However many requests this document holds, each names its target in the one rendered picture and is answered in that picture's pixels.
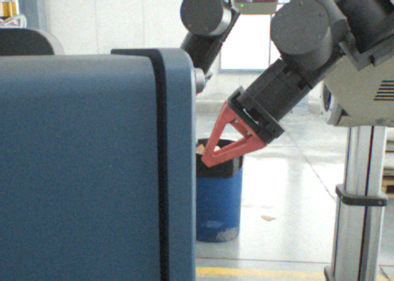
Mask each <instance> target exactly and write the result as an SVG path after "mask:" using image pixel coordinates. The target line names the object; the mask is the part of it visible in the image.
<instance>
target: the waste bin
mask: <svg viewBox="0 0 394 281"><path fill-rule="evenodd" d="M208 141H209V138H196V148H197V147H199V145H203V146H204V148H206V143H207V142H208ZM235 141H237V140H234V139H230V138H220V139H219V140H218V143H217V145H216V146H218V147H219V148H224V147H225V146H227V145H230V144H231V143H233V142H235ZM245 156H246V154H244V155H241V156H239V157H235V158H233V159H230V160H226V161H224V162H223V163H221V164H216V165H214V166H212V167H207V166H206V164H204V163H203V162H202V153H201V152H196V240H198V241H200V242H206V243H222V242H227V241H230V240H233V239H235V238H236V237H237V236H238V235H239V233H240V214H241V202H242V191H243V165H244V164H245Z"/></svg>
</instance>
